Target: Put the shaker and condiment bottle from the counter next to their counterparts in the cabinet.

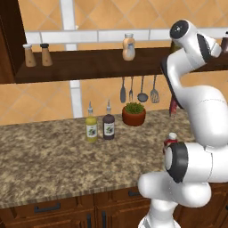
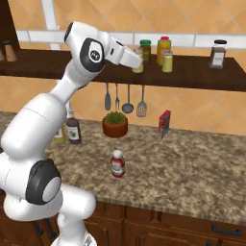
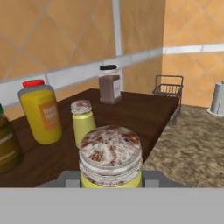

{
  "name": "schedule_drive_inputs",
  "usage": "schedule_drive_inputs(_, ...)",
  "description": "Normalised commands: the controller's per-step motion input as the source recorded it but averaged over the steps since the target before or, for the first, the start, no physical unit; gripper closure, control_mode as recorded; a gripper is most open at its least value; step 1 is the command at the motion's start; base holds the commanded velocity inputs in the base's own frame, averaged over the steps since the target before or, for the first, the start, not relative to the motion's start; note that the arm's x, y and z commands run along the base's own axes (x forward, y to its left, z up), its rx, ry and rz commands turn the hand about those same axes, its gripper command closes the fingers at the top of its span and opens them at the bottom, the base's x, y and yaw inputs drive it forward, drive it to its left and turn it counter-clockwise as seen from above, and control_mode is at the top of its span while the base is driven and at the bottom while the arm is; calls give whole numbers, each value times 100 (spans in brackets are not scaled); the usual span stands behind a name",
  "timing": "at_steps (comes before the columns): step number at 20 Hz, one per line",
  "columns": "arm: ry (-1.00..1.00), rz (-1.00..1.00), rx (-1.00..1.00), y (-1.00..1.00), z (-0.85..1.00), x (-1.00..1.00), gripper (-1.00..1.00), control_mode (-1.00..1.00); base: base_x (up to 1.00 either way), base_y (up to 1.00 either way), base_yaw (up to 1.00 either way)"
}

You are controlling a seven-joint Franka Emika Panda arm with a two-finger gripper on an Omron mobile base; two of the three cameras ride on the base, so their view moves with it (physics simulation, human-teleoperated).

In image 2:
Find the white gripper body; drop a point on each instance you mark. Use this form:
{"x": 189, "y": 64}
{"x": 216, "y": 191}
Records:
{"x": 131, "y": 59}

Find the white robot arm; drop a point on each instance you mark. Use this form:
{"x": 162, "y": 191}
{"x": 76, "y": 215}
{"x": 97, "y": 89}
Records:
{"x": 38, "y": 128}

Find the pale yellow shaker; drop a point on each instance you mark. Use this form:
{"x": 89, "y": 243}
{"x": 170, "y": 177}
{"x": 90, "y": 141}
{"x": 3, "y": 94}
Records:
{"x": 138, "y": 69}
{"x": 167, "y": 62}

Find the yellow bottle with red cap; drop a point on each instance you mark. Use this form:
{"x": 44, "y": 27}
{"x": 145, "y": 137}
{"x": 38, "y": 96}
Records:
{"x": 162, "y": 47}

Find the dark brown sauce bottle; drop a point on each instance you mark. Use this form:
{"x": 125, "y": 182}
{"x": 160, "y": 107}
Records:
{"x": 74, "y": 131}

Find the yellow-green bottle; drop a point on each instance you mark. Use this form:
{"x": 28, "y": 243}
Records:
{"x": 59, "y": 136}

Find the red ketchup bottle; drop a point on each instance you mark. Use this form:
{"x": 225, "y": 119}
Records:
{"x": 117, "y": 165}

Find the brown pepper shaker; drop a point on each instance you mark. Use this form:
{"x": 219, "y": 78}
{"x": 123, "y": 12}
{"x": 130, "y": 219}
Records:
{"x": 10, "y": 53}

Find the dark brown cabinet side panel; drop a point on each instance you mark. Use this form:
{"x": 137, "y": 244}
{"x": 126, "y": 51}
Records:
{"x": 7, "y": 25}

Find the green-lid jar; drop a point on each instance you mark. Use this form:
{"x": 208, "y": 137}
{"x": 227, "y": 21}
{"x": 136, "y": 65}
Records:
{"x": 146, "y": 53}

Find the grey hanging fork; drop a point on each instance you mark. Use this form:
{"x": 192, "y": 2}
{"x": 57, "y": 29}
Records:
{"x": 117, "y": 99}

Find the grey hanging ladle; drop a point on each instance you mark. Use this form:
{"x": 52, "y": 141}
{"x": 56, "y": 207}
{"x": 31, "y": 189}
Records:
{"x": 127, "y": 107}

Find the grey hanging spoon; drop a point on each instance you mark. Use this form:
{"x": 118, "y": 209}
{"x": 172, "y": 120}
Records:
{"x": 107, "y": 102}

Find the grey hanging slotted spatula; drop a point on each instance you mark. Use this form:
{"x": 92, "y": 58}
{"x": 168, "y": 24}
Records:
{"x": 142, "y": 109}

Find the dark brown wooden shelf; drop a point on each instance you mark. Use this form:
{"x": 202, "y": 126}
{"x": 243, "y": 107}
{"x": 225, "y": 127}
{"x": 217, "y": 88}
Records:
{"x": 192, "y": 75}

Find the green plant in terracotta pot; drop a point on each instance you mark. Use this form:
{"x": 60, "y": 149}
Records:
{"x": 114, "y": 128}

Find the red box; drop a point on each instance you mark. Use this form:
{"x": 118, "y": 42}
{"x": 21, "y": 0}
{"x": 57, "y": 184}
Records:
{"x": 164, "y": 124}

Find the dark brown jar black lid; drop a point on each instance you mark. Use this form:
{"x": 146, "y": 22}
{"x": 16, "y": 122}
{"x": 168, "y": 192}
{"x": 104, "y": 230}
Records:
{"x": 217, "y": 56}

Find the narrow brown drawer front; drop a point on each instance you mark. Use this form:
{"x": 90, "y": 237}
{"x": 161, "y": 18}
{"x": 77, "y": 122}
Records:
{"x": 142, "y": 215}
{"x": 109, "y": 211}

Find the brown cupboard door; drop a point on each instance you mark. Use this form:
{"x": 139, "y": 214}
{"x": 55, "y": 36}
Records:
{"x": 107, "y": 233}
{"x": 160, "y": 236}

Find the wide brown drawer front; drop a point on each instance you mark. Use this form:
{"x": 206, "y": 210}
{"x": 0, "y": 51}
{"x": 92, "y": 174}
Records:
{"x": 189, "y": 226}

